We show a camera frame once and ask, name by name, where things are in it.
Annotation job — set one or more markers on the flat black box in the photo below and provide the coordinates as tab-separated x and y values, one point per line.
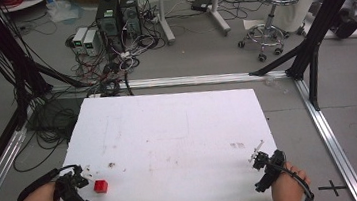
202	1

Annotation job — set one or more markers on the black computer tower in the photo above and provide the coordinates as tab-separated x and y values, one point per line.
130	11
108	17

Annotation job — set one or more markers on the person's left hand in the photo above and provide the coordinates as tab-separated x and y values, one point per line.
41	200

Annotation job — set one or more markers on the red cube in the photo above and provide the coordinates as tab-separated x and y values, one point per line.
101	186

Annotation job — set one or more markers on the person's right hand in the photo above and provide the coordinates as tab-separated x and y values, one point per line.
288	188

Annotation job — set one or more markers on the grey bench power supply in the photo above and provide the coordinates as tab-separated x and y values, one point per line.
91	42
79	38

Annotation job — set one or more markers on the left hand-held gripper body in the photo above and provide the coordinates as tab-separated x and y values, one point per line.
67	192

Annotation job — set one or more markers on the black machine on white board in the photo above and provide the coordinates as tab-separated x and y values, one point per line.
347	19

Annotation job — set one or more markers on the white table stand leg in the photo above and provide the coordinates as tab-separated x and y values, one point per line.
219	12
164	18

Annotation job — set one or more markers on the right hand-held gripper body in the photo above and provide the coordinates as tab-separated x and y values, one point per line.
272	167

